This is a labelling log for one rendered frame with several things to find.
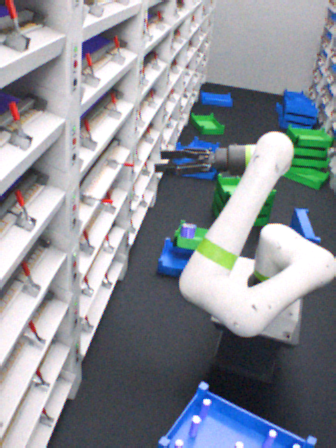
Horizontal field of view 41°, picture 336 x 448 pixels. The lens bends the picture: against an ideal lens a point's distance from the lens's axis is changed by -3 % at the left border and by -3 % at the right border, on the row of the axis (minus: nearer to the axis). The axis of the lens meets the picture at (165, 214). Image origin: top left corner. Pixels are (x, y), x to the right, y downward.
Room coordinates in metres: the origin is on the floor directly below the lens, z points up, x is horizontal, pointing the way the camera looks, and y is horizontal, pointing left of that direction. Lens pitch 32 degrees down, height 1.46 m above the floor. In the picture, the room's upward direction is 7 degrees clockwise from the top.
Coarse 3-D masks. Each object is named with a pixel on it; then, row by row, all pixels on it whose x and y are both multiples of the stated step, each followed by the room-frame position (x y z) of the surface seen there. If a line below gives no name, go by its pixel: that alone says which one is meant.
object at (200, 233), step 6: (180, 228) 2.09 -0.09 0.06; (198, 228) 2.12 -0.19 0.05; (180, 234) 2.10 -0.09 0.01; (198, 234) 2.11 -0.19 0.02; (204, 234) 2.10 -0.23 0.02; (174, 240) 1.85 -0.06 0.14; (180, 240) 1.85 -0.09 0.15; (186, 240) 1.85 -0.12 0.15; (192, 240) 1.85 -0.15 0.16; (198, 240) 1.85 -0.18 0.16; (180, 246) 1.84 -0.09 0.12; (186, 246) 1.84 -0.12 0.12; (192, 246) 1.83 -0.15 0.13
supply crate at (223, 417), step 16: (192, 400) 0.66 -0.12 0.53; (224, 400) 0.66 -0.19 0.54; (192, 416) 0.64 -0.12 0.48; (208, 416) 0.65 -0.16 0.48; (224, 416) 0.65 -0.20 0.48; (240, 416) 0.64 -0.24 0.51; (256, 416) 0.63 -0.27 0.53; (176, 432) 0.59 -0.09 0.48; (208, 432) 0.60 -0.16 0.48; (224, 432) 0.61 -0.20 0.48; (240, 432) 0.61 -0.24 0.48; (256, 432) 0.61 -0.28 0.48
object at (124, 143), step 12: (120, 144) 1.67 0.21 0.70; (132, 144) 1.66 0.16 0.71; (120, 156) 1.59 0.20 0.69; (108, 168) 1.47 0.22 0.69; (120, 168) 1.54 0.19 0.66; (96, 180) 1.37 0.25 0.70; (108, 180) 1.39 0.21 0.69; (96, 192) 1.30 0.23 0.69; (84, 204) 1.21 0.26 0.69; (96, 204) 1.23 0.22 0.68; (84, 216) 1.15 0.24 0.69; (84, 228) 1.13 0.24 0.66
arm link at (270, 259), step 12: (264, 228) 1.32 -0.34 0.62; (276, 228) 1.31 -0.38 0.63; (288, 228) 1.32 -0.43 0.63; (264, 240) 1.27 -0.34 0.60; (276, 240) 1.25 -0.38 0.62; (288, 240) 1.25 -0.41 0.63; (300, 240) 1.25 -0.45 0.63; (264, 252) 1.26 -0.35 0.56; (276, 252) 1.23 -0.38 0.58; (288, 252) 1.21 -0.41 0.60; (264, 264) 1.25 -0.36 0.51; (276, 264) 1.23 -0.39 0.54; (264, 276) 1.24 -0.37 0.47
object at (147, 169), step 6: (150, 156) 2.35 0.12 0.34; (156, 156) 2.36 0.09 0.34; (150, 162) 2.34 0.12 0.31; (156, 162) 2.36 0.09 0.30; (144, 168) 2.25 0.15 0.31; (150, 168) 2.27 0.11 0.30; (138, 174) 2.16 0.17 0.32; (144, 174) 2.18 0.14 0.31; (150, 174) 2.21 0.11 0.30; (138, 180) 2.10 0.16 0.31; (144, 180) 2.13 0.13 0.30; (138, 186) 2.05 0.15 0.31; (144, 186) 2.07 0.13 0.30; (138, 192) 1.99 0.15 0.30; (138, 198) 1.93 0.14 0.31; (132, 204) 1.87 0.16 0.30; (132, 210) 1.76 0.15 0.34; (132, 216) 1.85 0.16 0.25
